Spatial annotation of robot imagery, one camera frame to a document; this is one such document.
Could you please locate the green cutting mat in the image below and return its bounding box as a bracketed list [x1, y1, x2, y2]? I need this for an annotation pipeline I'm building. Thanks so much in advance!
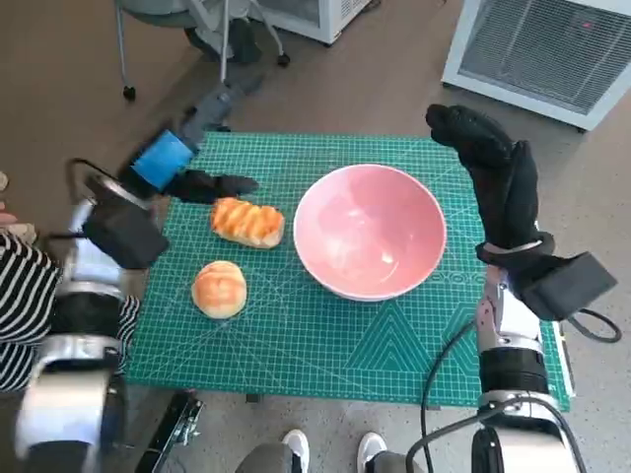
[120, 130, 573, 413]

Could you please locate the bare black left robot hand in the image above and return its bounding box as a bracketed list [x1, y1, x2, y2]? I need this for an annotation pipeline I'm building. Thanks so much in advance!
[117, 73, 265, 204]

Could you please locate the round toy bread bun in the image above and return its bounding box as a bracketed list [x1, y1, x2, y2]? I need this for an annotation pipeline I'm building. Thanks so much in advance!
[190, 260, 247, 321]

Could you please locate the beige shoe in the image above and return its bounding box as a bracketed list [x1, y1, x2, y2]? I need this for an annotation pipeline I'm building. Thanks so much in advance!
[0, 223, 36, 245]

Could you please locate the white shoe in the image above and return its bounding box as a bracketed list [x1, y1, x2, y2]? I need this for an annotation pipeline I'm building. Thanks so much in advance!
[281, 429, 311, 473]
[356, 431, 388, 473]

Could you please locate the white vented cabinet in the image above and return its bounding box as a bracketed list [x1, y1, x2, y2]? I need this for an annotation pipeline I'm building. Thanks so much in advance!
[250, 0, 371, 45]

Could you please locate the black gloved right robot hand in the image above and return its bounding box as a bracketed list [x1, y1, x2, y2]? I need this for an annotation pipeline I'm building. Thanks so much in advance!
[425, 103, 539, 247]

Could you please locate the white mesh-front cabinet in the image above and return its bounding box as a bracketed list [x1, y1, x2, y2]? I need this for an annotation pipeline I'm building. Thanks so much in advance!
[441, 0, 631, 132]

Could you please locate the long striped toy bread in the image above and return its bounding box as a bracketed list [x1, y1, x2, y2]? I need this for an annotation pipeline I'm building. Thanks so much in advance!
[211, 197, 286, 248]

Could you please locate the grey wheeled chair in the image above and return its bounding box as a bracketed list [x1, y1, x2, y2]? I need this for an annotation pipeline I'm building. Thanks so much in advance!
[113, 0, 291, 130]

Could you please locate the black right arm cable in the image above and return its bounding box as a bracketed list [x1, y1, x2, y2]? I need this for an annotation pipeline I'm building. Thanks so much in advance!
[421, 322, 482, 473]

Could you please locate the black right camera cable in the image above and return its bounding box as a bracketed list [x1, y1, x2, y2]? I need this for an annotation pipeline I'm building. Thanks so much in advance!
[571, 307, 622, 344]

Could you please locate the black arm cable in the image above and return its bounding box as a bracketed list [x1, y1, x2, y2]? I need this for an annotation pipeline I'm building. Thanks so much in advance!
[66, 158, 119, 198]
[421, 322, 482, 473]

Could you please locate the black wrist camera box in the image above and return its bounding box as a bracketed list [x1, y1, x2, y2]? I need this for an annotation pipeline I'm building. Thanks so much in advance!
[81, 201, 170, 270]
[520, 250, 618, 321]

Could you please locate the black metal bracket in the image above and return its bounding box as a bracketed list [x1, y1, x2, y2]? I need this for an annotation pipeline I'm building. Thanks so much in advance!
[135, 388, 206, 473]

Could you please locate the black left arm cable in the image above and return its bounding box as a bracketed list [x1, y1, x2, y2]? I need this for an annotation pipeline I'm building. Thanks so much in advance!
[66, 158, 119, 198]

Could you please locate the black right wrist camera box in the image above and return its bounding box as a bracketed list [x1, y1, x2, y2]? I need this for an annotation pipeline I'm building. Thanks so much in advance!
[520, 250, 618, 321]

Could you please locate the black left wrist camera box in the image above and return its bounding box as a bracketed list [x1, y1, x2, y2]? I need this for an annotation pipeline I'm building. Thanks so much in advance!
[81, 201, 170, 270]

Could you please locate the pink bowl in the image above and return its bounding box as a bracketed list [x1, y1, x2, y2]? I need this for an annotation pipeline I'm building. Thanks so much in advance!
[293, 165, 449, 303]

